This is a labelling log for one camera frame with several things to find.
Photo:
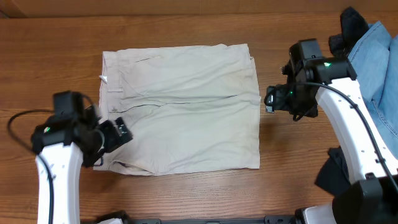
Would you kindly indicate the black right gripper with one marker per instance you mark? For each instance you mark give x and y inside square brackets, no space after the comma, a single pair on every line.
[277,101]

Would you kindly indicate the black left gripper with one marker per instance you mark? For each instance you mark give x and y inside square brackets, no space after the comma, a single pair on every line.
[114,140]

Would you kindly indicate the beige shorts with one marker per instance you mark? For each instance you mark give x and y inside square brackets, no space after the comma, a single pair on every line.
[190,109]

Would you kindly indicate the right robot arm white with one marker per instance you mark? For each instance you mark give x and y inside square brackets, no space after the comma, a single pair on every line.
[313,82]

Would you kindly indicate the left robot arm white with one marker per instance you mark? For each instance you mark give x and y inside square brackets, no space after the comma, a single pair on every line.
[71,138]

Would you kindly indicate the blue denim jeans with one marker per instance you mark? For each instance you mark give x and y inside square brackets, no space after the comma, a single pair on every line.
[374,58]

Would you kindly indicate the black garment near base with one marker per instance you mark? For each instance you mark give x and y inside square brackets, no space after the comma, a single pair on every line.
[333,177]

